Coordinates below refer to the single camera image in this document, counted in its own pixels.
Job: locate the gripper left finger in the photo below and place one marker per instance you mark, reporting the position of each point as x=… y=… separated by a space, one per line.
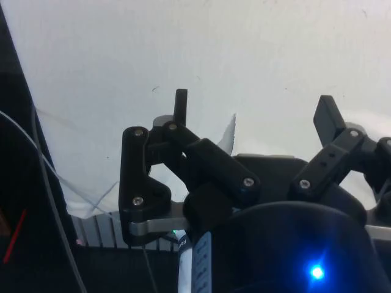
x=134 y=171

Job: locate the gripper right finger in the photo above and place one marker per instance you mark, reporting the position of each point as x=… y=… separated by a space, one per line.
x=327 y=164

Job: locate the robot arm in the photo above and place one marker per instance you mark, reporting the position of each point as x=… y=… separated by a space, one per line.
x=186 y=274

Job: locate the grey ribbed metal plate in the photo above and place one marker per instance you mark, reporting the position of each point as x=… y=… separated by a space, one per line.
x=100 y=232

